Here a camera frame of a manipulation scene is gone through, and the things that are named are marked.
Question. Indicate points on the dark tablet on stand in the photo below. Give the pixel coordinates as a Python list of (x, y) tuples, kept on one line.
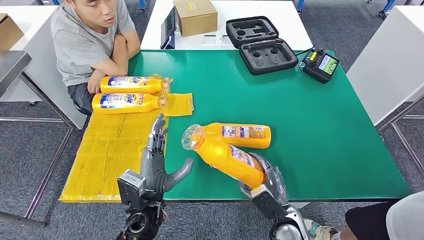
[(168, 28)]

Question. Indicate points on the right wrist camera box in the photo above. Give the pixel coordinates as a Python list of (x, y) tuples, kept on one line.
[(266, 202)]

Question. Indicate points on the blue wheeled frame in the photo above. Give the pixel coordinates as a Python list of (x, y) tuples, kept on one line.
[(386, 7)]

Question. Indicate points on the black remote controller with screen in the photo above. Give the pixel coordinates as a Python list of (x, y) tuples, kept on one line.
[(320, 65)]

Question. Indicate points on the blue frame leg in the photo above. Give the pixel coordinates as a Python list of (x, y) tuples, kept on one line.
[(141, 4), (299, 4)]

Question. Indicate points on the white table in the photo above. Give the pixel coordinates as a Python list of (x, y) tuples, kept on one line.
[(232, 6), (391, 59), (33, 86)]

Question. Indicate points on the yellow plastic wrapped sheet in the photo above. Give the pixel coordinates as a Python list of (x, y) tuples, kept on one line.
[(106, 155)]

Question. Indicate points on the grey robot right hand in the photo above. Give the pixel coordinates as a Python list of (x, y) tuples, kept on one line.
[(276, 182)]

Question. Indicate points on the black foam-lined open case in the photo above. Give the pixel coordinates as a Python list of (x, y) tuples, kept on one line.
[(263, 53)]

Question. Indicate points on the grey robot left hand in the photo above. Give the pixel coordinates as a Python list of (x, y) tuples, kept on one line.
[(154, 169)]

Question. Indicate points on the small white adapter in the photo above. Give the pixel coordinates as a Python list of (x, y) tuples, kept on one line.
[(218, 38)]

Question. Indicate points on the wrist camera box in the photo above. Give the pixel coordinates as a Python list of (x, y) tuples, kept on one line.
[(130, 188), (266, 202)]

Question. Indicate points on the black stool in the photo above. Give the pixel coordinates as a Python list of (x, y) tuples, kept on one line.
[(80, 108)]

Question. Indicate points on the orange detergent bottle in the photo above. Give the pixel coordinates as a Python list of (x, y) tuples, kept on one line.
[(126, 103), (132, 85), (222, 155), (245, 136)]

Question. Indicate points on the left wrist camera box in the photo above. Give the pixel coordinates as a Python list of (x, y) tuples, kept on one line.
[(130, 188)]

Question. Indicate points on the grey metal table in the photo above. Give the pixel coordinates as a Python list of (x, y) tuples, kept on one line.
[(13, 66)]

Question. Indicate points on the seated person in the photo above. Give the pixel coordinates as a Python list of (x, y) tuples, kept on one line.
[(82, 43)]

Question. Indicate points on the brown cardboard box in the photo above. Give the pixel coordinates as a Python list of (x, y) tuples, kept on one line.
[(195, 16), (9, 31)]

